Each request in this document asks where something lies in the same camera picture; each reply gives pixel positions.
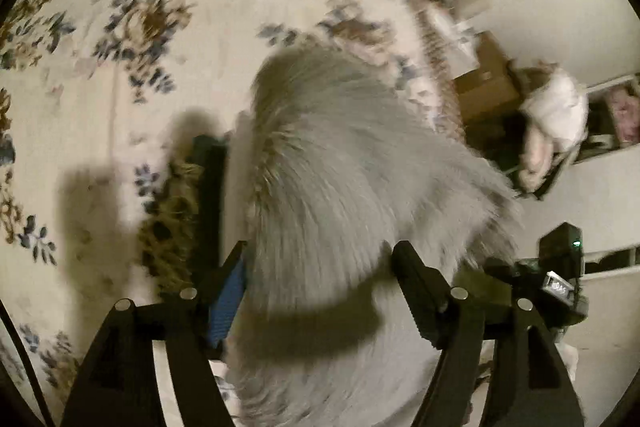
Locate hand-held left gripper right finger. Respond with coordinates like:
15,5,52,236
392,239,586,427

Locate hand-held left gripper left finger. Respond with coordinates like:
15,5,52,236
60,239,247,427

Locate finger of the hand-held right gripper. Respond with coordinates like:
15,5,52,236
482,257,543,308

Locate grey fluffy pants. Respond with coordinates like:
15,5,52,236
227,44,526,427

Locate white wardrobe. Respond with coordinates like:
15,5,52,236
550,72,640,427

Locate dark folded clothing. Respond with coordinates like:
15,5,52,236
192,134,227,269

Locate pink clothes on shelf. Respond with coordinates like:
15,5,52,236
606,86,639,144

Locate cardboard box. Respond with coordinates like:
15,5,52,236
452,32,524,124

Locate brown checked bed sheet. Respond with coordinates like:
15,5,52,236
407,0,468,145

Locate floral blanket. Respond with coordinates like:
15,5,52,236
0,0,481,427

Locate white nightstand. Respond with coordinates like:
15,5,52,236
429,0,489,76

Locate beige table lamp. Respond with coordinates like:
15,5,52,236
452,0,489,20

